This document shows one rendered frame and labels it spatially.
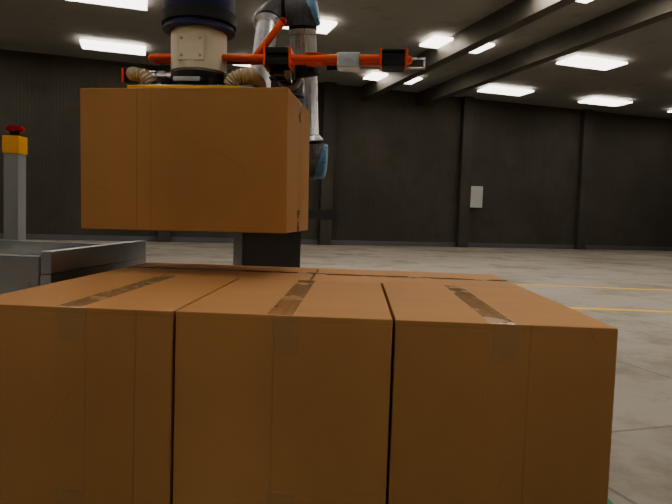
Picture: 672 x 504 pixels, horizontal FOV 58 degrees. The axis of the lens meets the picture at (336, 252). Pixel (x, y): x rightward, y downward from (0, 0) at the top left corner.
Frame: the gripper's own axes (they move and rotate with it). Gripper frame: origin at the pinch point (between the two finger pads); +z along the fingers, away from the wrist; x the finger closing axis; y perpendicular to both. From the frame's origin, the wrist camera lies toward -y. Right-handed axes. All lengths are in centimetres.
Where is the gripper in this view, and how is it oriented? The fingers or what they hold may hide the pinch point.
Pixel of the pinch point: (287, 59)
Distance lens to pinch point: 195.1
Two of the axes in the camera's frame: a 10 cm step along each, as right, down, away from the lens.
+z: -0.3, 0.6, -10.0
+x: 0.3, -10.0, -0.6
